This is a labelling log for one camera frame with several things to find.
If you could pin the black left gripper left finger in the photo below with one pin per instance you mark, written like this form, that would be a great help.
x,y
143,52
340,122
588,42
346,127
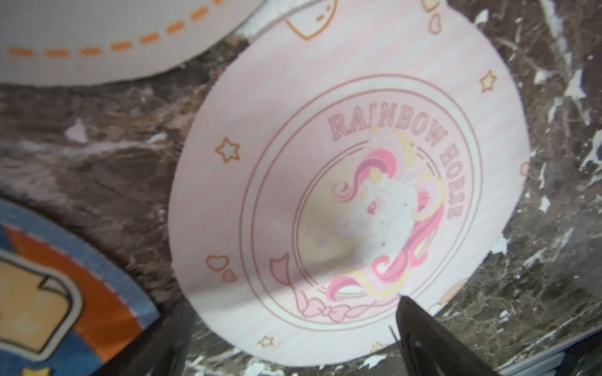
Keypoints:
x,y
161,349

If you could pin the pink rainbow horse coaster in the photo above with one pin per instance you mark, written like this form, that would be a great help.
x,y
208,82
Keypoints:
x,y
355,153

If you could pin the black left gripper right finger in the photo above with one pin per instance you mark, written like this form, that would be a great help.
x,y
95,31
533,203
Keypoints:
x,y
428,348

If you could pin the blue car coaster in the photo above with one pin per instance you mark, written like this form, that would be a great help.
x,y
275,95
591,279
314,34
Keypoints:
x,y
66,309

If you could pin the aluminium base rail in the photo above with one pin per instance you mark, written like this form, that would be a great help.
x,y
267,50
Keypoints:
x,y
580,355

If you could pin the white alpaca coaster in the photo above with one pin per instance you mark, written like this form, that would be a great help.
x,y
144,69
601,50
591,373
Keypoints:
x,y
80,43

